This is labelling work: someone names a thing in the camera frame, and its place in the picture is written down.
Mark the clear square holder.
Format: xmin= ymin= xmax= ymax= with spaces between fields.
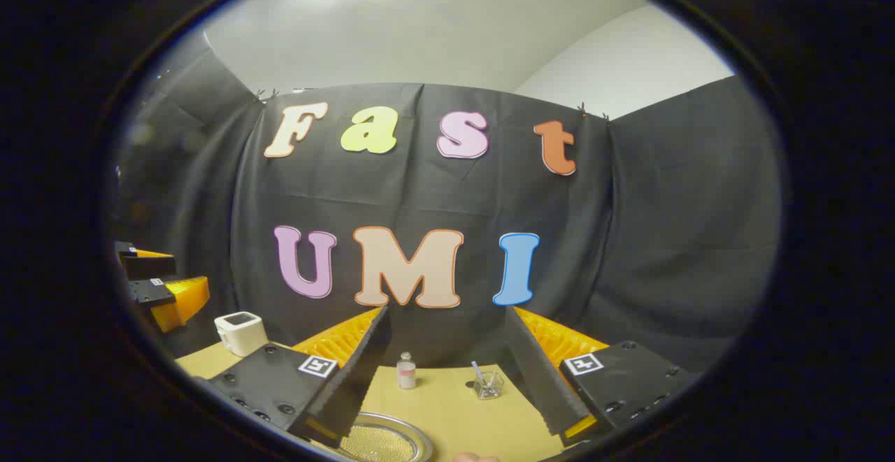
xmin=474 ymin=370 xmax=506 ymax=400

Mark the white toaster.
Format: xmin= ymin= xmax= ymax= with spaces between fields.
xmin=214 ymin=312 xmax=269 ymax=358

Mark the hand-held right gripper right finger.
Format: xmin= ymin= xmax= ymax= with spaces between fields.
xmin=503 ymin=306 xmax=700 ymax=449

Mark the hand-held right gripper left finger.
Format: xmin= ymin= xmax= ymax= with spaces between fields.
xmin=208 ymin=305 xmax=392 ymax=449

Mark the stainless steel pot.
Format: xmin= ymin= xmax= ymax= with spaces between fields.
xmin=336 ymin=412 xmax=434 ymax=462

